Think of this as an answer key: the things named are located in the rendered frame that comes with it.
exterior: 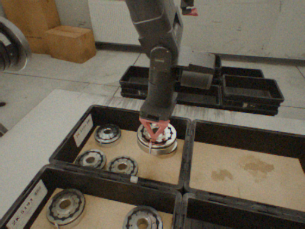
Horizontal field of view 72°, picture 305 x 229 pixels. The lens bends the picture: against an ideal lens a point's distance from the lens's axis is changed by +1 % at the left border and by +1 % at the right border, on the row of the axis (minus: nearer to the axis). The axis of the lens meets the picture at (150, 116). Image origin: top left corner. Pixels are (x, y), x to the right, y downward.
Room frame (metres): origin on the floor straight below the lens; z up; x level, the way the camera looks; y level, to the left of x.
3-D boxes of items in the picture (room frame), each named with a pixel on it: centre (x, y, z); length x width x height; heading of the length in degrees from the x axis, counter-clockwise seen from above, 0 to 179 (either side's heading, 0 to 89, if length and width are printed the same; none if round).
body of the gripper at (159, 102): (0.40, -0.02, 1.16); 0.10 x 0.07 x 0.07; 163
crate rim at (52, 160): (0.49, 0.08, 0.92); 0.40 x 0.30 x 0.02; 77
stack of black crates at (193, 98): (1.46, -0.36, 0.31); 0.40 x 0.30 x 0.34; 78
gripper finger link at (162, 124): (0.39, -0.01, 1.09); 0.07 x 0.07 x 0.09; 72
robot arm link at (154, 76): (0.40, -0.03, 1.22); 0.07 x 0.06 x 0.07; 79
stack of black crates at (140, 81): (1.54, 0.03, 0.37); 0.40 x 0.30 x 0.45; 77
